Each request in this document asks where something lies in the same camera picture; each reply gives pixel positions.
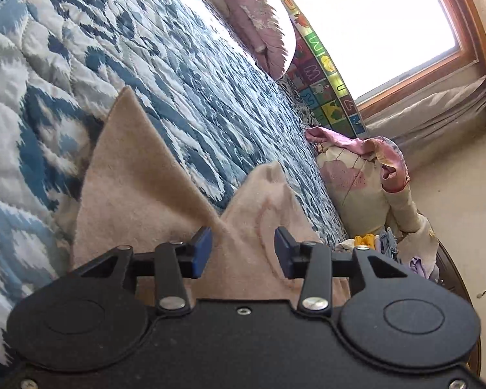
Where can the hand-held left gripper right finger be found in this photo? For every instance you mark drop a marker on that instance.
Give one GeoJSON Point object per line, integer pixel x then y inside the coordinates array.
{"type": "Point", "coordinates": [284, 251]}

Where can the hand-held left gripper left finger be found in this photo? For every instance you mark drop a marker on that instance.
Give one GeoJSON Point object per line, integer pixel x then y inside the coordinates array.
{"type": "Point", "coordinates": [202, 251]}

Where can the beige knit sweater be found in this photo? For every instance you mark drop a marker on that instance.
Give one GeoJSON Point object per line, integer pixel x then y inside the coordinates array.
{"type": "Point", "coordinates": [145, 194]}

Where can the stack of folded clothes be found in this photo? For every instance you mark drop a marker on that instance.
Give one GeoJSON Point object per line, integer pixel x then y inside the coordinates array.
{"type": "Point", "coordinates": [382, 243]}

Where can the dark wooden headboard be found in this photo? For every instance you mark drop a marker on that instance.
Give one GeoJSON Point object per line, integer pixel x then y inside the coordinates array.
{"type": "Point", "coordinates": [457, 291]}

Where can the colourful alphabet play mat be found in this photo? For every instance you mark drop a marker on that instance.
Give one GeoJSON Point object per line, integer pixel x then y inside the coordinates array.
{"type": "Point", "coordinates": [324, 73]}

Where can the grey curtain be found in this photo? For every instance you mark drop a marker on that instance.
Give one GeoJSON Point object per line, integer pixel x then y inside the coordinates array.
{"type": "Point", "coordinates": [429, 117]}

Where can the blue patterned quilt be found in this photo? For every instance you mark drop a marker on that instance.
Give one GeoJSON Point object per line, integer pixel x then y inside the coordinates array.
{"type": "Point", "coordinates": [166, 48]}

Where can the pink pillow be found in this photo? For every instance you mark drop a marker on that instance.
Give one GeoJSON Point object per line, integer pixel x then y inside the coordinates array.
{"type": "Point", "coordinates": [259, 20]}

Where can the wooden framed window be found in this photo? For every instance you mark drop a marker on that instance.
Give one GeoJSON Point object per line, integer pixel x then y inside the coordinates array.
{"type": "Point", "coordinates": [368, 20]}

